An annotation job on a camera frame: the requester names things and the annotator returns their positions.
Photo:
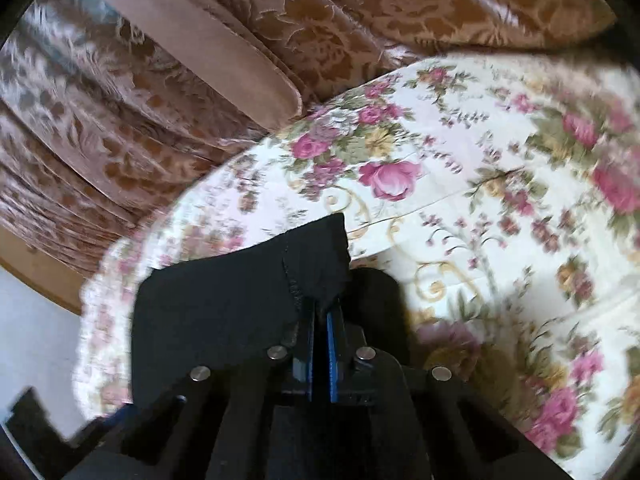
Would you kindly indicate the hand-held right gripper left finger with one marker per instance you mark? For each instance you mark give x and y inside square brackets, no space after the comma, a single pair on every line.
[309,365]

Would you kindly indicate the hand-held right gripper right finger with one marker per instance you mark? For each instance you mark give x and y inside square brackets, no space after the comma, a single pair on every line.
[332,360]

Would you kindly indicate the black pants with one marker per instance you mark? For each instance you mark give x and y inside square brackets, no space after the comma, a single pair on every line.
[225,300]

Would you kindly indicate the floral bedsheet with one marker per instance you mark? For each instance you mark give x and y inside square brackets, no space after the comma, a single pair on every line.
[475,160]

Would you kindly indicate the wooden sofa base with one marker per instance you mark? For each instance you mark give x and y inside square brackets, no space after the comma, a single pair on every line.
[35,275]

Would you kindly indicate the brown brocade cushion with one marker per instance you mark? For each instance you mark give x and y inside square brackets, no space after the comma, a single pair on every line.
[500,0]

